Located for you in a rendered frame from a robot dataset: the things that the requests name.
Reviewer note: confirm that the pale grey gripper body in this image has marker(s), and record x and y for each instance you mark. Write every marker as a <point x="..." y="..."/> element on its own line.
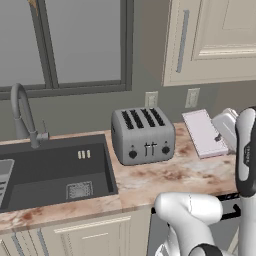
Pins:
<point x="227" y="124"/>

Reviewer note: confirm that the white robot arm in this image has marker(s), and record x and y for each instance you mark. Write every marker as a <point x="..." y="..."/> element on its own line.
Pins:
<point x="186" y="210"/>

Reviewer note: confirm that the pale pink ice cube tray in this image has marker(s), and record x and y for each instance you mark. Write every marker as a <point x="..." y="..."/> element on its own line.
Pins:
<point x="202" y="133"/>

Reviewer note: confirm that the cream base cupboard door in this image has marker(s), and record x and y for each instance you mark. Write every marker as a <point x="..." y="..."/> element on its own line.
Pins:
<point x="100" y="235"/>
<point x="20" y="245"/>

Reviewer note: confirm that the grey four-slot toaster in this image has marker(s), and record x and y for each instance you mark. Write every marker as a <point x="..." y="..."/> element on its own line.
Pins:
<point x="143" y="136"/>

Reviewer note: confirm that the grey dishwasher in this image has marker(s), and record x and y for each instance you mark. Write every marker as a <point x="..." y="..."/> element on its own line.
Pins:
<point x="230" y="230"/>

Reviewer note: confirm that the grey framed window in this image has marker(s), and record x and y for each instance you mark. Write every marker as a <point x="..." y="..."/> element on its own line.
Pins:
<point x="83" y="43"/>

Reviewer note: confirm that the dark grey sink basin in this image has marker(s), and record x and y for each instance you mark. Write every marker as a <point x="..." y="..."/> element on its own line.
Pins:
<point x="53" y="173"/>

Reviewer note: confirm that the grey curved tap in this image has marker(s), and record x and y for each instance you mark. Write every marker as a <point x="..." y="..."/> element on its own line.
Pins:
<point x="24" y="113"/>

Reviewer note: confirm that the grey dish rack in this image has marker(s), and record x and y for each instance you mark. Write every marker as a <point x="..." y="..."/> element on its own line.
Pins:
<point x="4" y="180"/>

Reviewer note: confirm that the cream wall socket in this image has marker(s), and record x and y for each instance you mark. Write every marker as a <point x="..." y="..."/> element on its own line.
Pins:
<point x="192" y="97"/>
<point x="151" y="99"/>

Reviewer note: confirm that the cream wall cupboard door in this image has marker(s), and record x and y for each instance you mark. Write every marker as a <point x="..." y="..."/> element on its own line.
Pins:
<point x="213" y="40"/>

